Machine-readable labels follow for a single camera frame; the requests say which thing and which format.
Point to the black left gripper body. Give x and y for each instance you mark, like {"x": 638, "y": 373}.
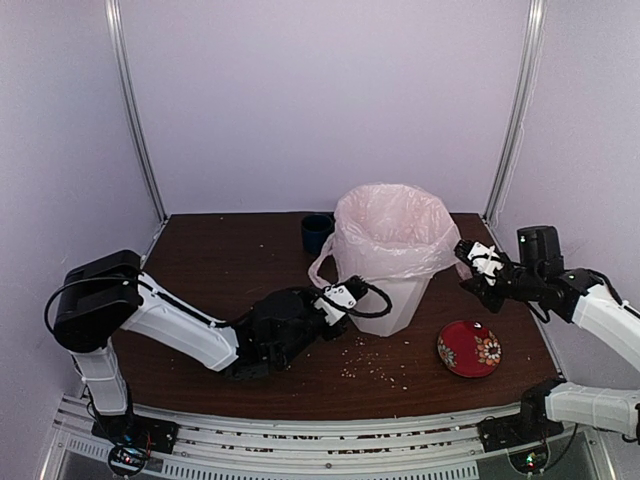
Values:
{"x": 293, "y": 350}

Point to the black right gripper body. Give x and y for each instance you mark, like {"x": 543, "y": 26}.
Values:
{"x": 526, "y": 283}

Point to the translucent pink plastic bag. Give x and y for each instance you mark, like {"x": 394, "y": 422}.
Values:
{"x": 390, "y": 232}

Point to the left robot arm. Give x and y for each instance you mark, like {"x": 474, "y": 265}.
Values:
{"x": 114, "y": 293}

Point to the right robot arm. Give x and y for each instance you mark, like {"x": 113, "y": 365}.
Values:
{"x": 593, "y": 333}

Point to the white faceted trash bin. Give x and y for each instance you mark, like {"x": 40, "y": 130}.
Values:
{"x": 405, "y": 288}

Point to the red floral plate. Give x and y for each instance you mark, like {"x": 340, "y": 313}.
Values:
{"x": 469, "y": 349}

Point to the dark blue enamel mug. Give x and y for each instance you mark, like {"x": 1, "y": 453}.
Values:
{"x": 315, "y": 230}

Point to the right base circuit board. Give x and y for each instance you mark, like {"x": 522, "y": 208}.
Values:
{"x": 531, "y": 460}

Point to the base circuit board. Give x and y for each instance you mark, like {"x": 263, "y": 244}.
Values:
{"x": 531, "y": 460}
{"x": 127, "y": 461}

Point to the left base circuit board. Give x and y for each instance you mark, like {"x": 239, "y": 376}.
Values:
{"x": 127, "y": 461}

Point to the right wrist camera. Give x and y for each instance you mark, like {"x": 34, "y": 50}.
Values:
{"x": 482, "y": 260}

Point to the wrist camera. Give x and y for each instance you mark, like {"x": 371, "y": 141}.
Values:
{"x": 482, "y": 260}
{"x": 337, "y": 301}

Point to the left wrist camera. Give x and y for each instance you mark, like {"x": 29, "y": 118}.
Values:
{"x": 337, "y": 301}

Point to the aluminium front rail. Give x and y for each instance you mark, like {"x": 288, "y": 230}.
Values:
{"x": 443, "y": 446}

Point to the aluminium corner post right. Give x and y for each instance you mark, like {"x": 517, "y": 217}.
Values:
{"x": 524, "y": 88}

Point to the aluminium corner post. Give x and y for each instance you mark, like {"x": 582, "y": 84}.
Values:
{"x": 524, "y": 88}
{"x": 117, "y": 35}

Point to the aluminium corner post left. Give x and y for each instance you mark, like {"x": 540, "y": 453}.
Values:
{"x": 117, "y": 35}

